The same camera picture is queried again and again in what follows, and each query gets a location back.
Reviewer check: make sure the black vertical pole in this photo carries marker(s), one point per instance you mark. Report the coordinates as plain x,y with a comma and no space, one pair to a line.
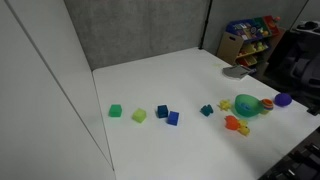
200,47

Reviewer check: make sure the dark teal cube block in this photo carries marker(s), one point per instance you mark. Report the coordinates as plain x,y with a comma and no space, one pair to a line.
162,111

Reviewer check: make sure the lime green cube block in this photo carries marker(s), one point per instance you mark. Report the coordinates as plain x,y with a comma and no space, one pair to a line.
139,115

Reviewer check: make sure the colourful toy bin shelf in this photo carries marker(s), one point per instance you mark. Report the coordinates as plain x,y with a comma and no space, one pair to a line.
250,42

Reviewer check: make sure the purple ball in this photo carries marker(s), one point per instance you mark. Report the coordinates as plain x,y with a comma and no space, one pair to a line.
283,99

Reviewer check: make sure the black equipment at corner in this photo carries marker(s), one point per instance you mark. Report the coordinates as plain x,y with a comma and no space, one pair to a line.
301,163

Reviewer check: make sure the blue cube block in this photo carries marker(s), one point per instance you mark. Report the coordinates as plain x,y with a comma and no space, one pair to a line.
173,118

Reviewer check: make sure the teal rubber toy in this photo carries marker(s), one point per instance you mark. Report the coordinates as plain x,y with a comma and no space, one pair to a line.
206,110

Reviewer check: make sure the yellow star toy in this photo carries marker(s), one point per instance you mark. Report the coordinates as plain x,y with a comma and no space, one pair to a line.
224,105

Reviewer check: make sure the green plastic bowl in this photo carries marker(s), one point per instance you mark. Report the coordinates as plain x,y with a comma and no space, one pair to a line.
256,105

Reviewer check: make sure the light blue toy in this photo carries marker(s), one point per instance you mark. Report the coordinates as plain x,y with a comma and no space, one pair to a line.
246,106

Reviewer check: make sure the orange rubber toy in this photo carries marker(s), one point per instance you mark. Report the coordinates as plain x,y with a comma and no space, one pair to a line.
231,123

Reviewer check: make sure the grey flat device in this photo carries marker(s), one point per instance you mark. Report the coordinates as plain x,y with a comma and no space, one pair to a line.
237,72

